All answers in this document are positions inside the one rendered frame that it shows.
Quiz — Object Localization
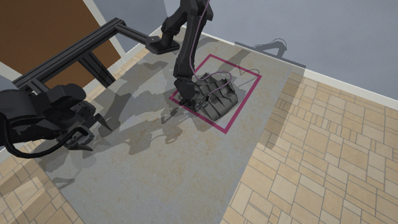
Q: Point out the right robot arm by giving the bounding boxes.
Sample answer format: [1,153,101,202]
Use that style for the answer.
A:
[0,83,95,147]

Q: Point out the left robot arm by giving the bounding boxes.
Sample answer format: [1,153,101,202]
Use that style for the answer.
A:
[149,0,214,100]

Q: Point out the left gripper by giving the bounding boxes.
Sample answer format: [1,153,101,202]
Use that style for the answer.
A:
[179,91,206,113]

